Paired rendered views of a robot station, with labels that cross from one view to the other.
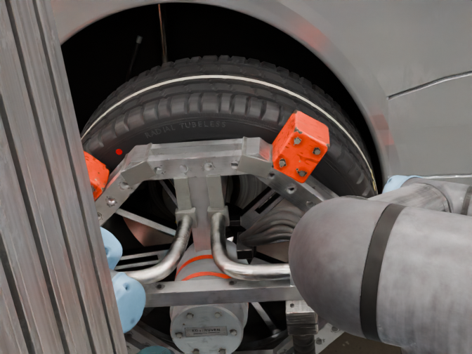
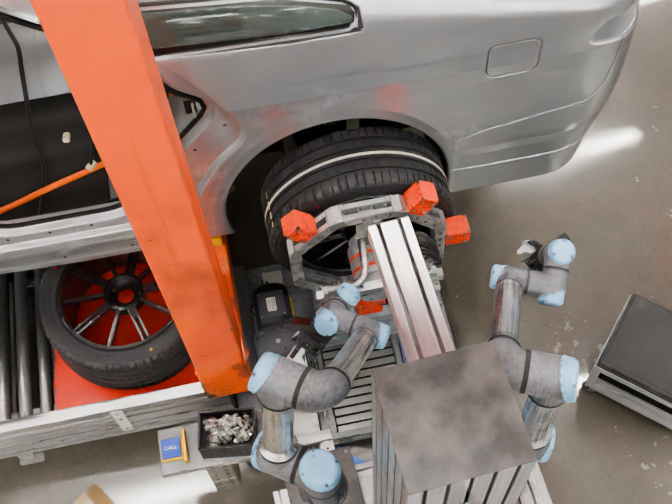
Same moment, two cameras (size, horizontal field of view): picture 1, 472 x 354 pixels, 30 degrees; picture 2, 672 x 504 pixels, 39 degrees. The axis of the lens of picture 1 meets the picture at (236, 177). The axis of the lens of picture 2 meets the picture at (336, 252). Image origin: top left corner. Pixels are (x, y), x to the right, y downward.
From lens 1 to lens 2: 1.97 m
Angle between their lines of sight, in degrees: 32
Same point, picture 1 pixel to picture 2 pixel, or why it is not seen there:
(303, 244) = not seen: hidden behind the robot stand
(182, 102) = (354, 181)
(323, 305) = not seen: hidden behind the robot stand
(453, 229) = (548, 367)
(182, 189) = (360, 228)
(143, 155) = (339, 216)
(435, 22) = (485, 108)
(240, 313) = not seen: hidden behind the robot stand
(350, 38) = (438, 121)
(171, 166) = (355, 220)
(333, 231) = (510, 369)
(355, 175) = (443, 195)
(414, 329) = (536, 395)
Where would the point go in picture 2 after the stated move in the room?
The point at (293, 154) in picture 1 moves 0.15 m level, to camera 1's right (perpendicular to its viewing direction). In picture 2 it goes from (420, 207) to (464, 194)
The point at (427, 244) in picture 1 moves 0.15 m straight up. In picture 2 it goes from (541, 374) to (550, 351)
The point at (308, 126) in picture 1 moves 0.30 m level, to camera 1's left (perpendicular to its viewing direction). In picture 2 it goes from (426, 191) to (337, 217)
